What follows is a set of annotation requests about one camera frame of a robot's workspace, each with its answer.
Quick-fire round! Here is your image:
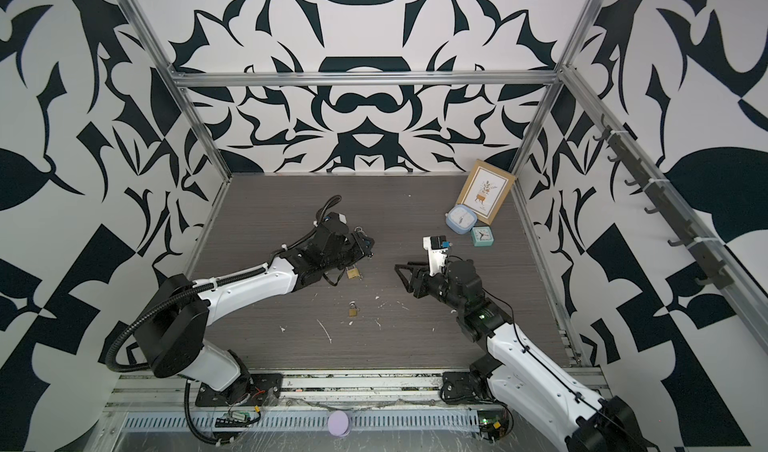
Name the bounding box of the large brass padlock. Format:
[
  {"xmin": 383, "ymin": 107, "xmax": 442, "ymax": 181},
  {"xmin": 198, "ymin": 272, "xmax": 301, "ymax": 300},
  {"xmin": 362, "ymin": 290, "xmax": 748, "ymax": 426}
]
[{"xmin": 346, "ymin": 266, "xmax": 363, "ymax": 279}]

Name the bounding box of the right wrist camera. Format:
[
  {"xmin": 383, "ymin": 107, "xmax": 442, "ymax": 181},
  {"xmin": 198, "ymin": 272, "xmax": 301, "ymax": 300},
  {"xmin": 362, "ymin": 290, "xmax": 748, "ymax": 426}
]
[{"xmin": 423, "ymin": 235, "xmax": 451, "ymax": 276}]

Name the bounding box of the blue round alarm clock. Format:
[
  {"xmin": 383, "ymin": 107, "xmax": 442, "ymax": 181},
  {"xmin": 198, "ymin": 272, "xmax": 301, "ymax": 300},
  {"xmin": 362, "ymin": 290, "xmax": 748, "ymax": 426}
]
[{"xmin": 445, "ymin": 204, "xmax": 478, "ymax": 235}]

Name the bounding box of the small brass padlock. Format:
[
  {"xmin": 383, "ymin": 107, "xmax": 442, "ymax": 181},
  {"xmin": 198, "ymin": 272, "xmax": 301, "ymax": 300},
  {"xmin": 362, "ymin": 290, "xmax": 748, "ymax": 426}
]
[{"xmin": 348, "ymin": 301, "xmax": 359, "ymax": 317}]

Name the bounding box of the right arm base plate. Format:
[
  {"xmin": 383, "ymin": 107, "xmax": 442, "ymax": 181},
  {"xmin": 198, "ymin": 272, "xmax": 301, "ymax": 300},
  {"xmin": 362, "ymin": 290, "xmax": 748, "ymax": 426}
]
[{"xmin": 439, "ymin": 372, "xmax": 485, "ymax": 405}]

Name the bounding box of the wooden picture frame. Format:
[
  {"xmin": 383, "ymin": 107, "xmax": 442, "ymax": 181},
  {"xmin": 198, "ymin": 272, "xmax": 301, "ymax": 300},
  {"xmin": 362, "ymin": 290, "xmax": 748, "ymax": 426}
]
[{"xmin": 456, "ymin": 159, "xmax": 517, "ymax": 225}]

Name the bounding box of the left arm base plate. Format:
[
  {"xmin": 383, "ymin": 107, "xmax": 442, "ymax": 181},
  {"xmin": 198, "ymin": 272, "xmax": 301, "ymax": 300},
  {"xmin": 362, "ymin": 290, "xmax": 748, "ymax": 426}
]
[{"xmin": 195, "ymin": 373, "xmax": 283, "ymax": 408}]

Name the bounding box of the black wall hook rack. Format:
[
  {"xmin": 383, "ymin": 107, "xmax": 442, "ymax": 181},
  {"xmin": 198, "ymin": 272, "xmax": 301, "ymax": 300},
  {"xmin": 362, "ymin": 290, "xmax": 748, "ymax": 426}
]
[{"xmin": 596, "ymin": 114, "xmax": 737, "ymax": 290}]

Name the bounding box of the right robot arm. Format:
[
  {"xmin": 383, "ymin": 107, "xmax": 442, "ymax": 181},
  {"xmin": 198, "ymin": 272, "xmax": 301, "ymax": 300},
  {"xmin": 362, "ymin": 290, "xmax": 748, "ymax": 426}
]
[{"xmin": 394, "ymin": 258, "xmax": 657, "ymax": 451}]

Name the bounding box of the purple round cap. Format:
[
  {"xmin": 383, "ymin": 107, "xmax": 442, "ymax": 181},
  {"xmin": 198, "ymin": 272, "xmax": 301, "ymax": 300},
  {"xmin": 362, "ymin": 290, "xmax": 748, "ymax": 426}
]
[{"xmin": 327, "ymin": 410, "xmax": 352, "ymax": 437}]

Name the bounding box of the green square alarm clock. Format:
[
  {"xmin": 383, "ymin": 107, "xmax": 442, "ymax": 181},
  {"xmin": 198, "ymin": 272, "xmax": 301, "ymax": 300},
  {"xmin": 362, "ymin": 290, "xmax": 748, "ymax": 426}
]
[{"xmin": 471, "ymin": 226, "xmax": 495, "ymax": 247}]

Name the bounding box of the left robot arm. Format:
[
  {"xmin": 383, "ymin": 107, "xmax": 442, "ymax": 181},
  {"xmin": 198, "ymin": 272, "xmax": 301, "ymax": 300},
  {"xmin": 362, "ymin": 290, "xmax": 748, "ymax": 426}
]
[{"xmin": 104, "ymin": 195, "xmax": 375, "ymax": 404}]

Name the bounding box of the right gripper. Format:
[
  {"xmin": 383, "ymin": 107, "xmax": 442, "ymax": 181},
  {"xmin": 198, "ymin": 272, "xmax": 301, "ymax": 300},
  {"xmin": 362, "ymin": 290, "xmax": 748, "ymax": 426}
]
[{"xmin": 396, "ymin": 260, "xmax": 469, "ymax": 317}]

